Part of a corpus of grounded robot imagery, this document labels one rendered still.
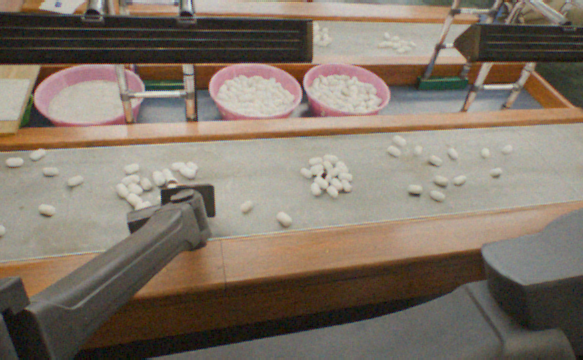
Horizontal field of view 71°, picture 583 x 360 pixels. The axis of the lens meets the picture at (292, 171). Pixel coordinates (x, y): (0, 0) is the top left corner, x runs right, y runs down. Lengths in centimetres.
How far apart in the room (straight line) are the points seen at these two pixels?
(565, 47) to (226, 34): 75
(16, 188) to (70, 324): 67
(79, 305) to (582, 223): 36
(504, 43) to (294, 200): 57
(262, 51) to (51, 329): 57
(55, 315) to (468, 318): 30
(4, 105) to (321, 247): 83
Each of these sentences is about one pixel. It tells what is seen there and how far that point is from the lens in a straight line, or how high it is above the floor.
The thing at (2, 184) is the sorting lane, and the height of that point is 74.
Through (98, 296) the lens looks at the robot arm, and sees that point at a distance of 42.
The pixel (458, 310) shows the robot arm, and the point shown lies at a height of 130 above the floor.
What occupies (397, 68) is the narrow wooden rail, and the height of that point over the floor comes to 75.
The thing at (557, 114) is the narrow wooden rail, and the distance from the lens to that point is 156.
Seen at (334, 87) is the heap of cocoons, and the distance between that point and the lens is 132.
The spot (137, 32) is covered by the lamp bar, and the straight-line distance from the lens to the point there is 77.
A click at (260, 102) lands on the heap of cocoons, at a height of 73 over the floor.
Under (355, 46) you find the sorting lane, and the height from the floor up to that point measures 74.
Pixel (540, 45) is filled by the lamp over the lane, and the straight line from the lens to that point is 108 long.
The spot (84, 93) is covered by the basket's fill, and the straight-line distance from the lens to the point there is 127.
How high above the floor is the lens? 144
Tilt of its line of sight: 45 degrees down
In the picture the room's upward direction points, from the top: 10 degrees clockwise
